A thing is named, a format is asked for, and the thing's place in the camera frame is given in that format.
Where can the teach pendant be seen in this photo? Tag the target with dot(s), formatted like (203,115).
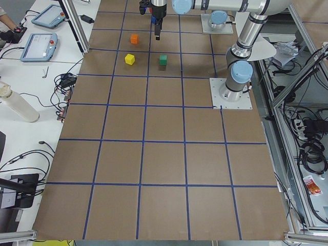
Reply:
(40,47)
(50,18)

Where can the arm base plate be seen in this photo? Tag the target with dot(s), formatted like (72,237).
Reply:
(223,98)
(208,27)

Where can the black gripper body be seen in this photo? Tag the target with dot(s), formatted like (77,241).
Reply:
(158,12)

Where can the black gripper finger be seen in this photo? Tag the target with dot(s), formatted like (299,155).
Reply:
(157,30)

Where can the aluminium frame post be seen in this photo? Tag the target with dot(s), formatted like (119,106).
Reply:
(71,15)

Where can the red snack packet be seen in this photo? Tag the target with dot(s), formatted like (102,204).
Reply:
(311,185)

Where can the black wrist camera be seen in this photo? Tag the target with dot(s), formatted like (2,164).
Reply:
(144,5)

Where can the orange wooden block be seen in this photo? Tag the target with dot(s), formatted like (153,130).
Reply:
(134,39)

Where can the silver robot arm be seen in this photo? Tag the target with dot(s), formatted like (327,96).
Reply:
(219,19)
(237,57)

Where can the black power adapter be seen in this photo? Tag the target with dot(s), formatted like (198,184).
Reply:
(87,19)

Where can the yellow wooden block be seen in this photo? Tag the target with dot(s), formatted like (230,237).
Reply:
(130,59)

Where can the far teach pendant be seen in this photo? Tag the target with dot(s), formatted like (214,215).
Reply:
(50,18)

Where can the green wooden block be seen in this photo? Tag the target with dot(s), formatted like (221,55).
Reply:
(163,60)

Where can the beige thermos bottle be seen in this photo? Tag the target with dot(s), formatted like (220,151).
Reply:
(18,104)

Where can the near teach pendant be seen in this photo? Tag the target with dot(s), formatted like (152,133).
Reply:
(40,47)

